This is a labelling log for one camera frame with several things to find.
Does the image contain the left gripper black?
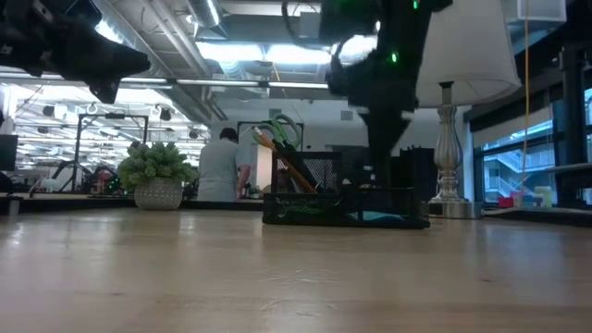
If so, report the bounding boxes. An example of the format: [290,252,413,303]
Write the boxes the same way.
[0,0,152,105]

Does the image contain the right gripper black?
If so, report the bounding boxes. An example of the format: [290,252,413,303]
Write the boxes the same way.
[326,43,421,187]

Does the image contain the blue sticky note pad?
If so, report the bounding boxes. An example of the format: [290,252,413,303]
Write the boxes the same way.
[346,210,409,224]

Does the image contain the plain black pen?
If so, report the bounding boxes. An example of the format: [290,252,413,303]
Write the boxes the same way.
[284,141,332,189]

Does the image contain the yellow pencil with eraser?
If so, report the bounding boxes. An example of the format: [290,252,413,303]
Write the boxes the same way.
[252,127,319,195]

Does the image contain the black pen white lettering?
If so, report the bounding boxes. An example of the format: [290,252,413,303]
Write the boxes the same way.
[273,138,320,191]

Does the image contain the green scissors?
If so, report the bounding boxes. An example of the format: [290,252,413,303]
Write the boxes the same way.
[252,113,304,153]

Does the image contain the green eraser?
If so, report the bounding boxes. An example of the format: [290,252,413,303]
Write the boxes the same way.
[285,205,326,216]

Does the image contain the black mesh desk organizer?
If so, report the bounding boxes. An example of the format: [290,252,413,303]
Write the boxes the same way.
[262,151,431,230]

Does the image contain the dark background cabinet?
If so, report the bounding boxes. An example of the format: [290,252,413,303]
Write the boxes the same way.
[390,145,439,204]

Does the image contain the white shade silver lamp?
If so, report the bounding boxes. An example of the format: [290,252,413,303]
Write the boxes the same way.
[414,0,523,220]

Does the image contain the green plant in pot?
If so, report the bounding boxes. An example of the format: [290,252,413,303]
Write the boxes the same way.
[117,141,199,212]

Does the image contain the dark background monitor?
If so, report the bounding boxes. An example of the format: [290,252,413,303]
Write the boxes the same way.
[0,133,19,172]

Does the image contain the person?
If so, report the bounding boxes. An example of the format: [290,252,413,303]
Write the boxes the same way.
[197,127,253,203]

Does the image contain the pale green container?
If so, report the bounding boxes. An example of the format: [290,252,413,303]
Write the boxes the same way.
[536,185,554,208]

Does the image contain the yellow hanging cord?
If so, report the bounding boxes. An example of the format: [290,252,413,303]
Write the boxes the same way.
[521,0,531,195]

